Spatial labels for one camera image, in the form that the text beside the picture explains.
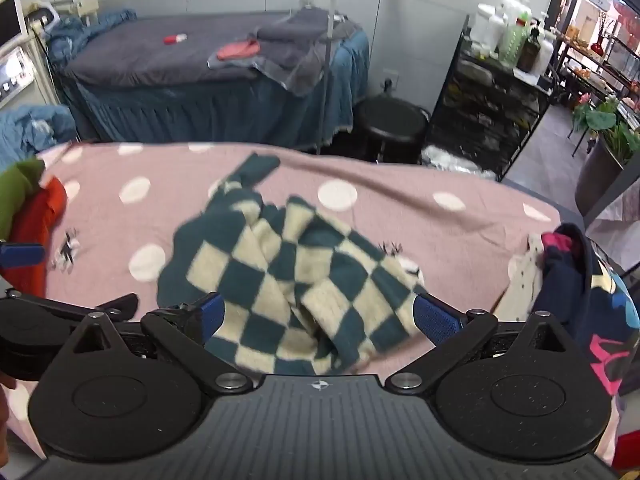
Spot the green cream checkered sweater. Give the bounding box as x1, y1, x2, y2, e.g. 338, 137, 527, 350
156, 154, 424, 375

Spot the red folded garment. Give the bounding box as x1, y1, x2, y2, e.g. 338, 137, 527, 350
1, 177, 67, 297

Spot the green folded garment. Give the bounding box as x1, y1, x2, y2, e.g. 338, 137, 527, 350
0, 158, 46, 240

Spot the pink polka dot bedsheet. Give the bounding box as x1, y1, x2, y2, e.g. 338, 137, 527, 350
0, 141, 622, 466

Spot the blue crumpled cloth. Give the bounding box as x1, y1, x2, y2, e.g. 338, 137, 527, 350
0, 105, 77, 171

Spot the dark blue patterned garment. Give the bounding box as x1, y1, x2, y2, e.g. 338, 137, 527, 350
533, 223, 639, 396

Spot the white machine with screen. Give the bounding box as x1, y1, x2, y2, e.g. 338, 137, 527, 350
1, 0, 58, 110

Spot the black round stool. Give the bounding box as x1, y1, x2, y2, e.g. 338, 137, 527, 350
354, 94, 430, 165

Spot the black trolley shelf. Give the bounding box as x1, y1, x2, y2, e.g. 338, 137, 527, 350
426, 24, 551, 181

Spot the potted green plant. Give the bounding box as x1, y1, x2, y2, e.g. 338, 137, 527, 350
572, 94, 639, 217

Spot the small red white item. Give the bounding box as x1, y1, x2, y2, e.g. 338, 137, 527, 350
164, 34, 188, 44

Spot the red pouch on bed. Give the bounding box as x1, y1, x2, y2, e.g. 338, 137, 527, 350
215, 39, 260, 61

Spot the dark glass bottle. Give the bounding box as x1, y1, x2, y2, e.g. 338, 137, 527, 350
516, 27, 540, 73

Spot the grey towel on bed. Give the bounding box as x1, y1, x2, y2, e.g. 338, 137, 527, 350
207, 8, 361, 96

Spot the white bottle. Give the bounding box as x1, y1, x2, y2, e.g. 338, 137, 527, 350
530, 30, 555, 77

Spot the green translucent bottle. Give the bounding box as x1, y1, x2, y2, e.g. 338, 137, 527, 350
498, 13, 529, 68

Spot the red vase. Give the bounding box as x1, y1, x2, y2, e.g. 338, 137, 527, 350
590, 11, 611, 58

